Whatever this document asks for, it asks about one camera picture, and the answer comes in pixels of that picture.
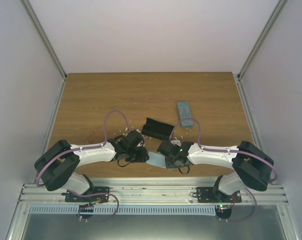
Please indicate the right aluminium frame post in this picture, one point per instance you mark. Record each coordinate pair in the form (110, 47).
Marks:
(276, 12)

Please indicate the aluminium frame post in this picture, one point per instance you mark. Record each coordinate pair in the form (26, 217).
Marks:
(40, 30)
(276, 12)

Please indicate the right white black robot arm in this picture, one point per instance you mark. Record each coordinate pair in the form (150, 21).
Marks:
(252, 167)

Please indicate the left aluminium frame post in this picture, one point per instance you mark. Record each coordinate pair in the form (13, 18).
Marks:
(40, 30)

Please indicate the aluminium mounting rail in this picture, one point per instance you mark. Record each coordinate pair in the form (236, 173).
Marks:
(153, 191)

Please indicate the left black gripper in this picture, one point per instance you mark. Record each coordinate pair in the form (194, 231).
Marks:
(142, 157)

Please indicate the grey slotted cable duct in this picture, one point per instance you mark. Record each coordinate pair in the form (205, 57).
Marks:
(192, 210)

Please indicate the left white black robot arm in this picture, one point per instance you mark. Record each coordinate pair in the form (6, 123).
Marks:
(56, 168)

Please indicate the green glasses case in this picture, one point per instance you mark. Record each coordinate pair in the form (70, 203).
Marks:
(185, 115)

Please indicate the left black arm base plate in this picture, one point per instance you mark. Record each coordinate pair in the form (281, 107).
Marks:
(97, 194)

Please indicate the open black glasses case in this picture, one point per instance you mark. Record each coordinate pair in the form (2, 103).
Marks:
(156, 129)

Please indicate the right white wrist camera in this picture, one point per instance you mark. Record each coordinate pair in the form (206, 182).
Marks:
(176, 142)

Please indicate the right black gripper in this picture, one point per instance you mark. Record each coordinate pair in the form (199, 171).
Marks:
(169, 165)

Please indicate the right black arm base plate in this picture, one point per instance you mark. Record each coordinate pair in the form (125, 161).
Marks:
(206, 193)

